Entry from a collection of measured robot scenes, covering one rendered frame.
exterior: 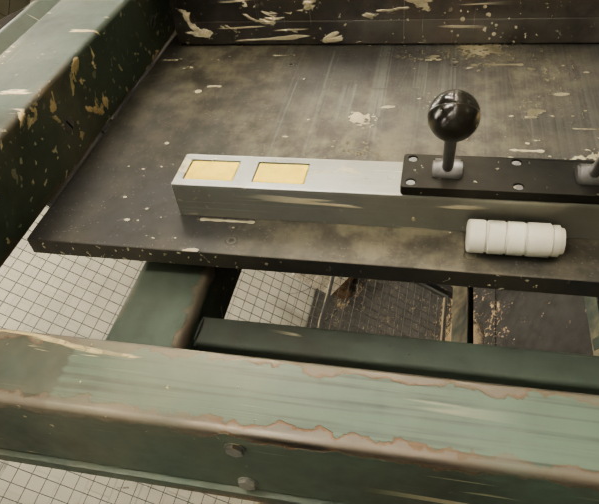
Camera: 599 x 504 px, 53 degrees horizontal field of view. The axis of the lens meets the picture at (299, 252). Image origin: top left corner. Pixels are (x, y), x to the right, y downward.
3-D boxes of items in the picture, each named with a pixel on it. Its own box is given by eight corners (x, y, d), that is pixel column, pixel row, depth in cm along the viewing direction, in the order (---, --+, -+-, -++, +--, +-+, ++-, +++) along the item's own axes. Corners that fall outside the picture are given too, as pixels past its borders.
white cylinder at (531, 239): (464, 259, 53) (561, 266, 51) (467, 234, 51) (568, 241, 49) (465, 236, 55) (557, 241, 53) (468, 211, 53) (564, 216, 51)
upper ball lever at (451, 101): (466, 196, 54) (482, 128, 41) (423, 194, 55) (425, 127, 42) (469, 157, 55) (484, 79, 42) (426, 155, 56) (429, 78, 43)
